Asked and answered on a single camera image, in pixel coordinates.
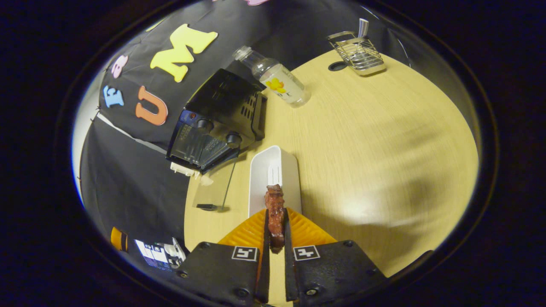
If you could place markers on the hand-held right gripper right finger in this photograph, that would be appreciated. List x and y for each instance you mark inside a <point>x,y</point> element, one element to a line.
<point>291,277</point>

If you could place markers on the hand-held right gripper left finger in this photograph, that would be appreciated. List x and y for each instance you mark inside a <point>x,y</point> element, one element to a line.
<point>263,281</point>

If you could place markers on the brown grilled meat piece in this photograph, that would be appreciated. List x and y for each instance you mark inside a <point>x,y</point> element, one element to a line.
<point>275,213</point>

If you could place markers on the black electric oven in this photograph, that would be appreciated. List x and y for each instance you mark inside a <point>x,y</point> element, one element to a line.
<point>217,94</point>

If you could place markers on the white rectangular dish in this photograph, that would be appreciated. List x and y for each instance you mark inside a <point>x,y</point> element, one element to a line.
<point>260,179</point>

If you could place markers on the white blue printed object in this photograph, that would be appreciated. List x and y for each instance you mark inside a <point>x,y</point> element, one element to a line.
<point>160,253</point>

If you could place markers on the orange black striped object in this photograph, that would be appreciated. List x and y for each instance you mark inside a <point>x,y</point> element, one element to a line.
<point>118,239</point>

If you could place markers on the clear bottle with yellow label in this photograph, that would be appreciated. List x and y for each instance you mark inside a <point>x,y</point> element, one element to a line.
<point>281,85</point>

